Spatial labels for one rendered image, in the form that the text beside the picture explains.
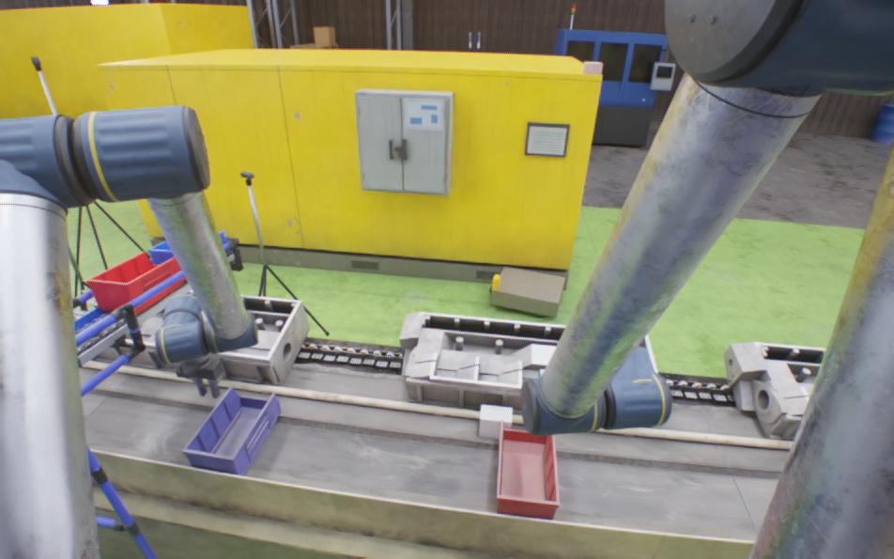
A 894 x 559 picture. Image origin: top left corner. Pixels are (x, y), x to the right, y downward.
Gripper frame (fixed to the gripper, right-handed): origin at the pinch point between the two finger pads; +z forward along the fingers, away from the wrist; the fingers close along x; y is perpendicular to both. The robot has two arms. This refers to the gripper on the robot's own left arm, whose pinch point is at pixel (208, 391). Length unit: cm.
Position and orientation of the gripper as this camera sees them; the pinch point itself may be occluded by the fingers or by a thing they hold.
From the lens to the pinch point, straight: 185.6
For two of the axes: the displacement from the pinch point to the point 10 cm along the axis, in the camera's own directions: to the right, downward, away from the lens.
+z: -0.2, 8.6, 5.0
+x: -9.9, -0.8, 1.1
